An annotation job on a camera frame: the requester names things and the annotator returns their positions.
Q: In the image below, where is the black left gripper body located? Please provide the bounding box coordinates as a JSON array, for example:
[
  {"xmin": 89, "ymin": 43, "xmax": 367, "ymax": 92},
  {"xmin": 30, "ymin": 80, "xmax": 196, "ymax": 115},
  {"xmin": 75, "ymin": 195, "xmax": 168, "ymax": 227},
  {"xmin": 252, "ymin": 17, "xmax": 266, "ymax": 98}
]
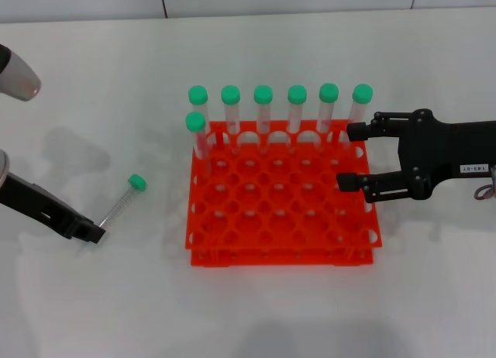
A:
[{"xmin": 0, "ymin": 171, "xmax": 74, "ymax": 239}]

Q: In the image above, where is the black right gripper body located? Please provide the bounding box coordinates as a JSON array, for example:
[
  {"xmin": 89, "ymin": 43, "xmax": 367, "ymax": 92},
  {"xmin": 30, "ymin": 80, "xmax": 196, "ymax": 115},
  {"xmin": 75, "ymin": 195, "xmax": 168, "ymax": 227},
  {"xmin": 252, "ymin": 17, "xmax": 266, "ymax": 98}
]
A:
[{"xmin": 397, "ymin": 108, "xmax": 496, "ymax": 201}]

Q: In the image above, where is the green capped clear test tube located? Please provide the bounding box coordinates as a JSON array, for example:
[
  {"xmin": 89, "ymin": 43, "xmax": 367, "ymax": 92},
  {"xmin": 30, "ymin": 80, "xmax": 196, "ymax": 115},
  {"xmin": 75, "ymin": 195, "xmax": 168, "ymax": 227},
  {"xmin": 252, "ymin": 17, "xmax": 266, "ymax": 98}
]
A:
[
  {"xmin": 98, "ymin": 173, "xmax": 148, "ymax": 231},
  {"xmin": 316, "ymin": 82, "xmax": 340, "ymax": 152},
  {"xmin": 340, "ymin": 84, "xmax": 374, "ymax": 148},
  {"xmin": 253, "ymin": 84, "xmax": 274, "ymax": 153},
  {"xmin": 287, "ymin": 84, "xmax": 308, "ymax": 152},
  {"xmin": 220, "ymin": 84, "xmax": 242, "ymax": 153},
  {"xmin": 184, "ymin": 112, "xmax": 213, "ymax": 177},
  {"xmin": 188, "ymin": 85, "xmax": 214, "ymax": 142}
]

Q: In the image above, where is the orange test tube rack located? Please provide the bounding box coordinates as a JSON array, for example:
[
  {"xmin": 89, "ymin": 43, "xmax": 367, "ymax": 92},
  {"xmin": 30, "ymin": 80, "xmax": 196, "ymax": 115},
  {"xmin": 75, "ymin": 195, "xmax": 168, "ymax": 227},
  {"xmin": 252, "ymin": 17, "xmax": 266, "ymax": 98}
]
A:
[{"xmin": 184, "ymin": 119, "xmax": 384, "ymax": 267}]

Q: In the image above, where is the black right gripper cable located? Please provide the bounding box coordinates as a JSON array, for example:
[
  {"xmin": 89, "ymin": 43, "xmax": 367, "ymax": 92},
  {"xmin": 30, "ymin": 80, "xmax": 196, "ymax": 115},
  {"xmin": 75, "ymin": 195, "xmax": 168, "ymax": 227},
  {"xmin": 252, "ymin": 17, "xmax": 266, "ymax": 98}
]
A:
[{"xmin": 473, "ymin": 166, "xmax": 496, "ymax": 201}]

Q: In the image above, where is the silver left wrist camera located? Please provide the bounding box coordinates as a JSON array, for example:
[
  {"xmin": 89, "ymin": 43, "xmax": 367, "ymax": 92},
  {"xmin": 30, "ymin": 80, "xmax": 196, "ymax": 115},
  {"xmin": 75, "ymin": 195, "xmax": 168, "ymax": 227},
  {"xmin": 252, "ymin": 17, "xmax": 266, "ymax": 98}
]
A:
[{"xmin": 0, "ymin": 43, "xmax": 42, "ymax": 102}]

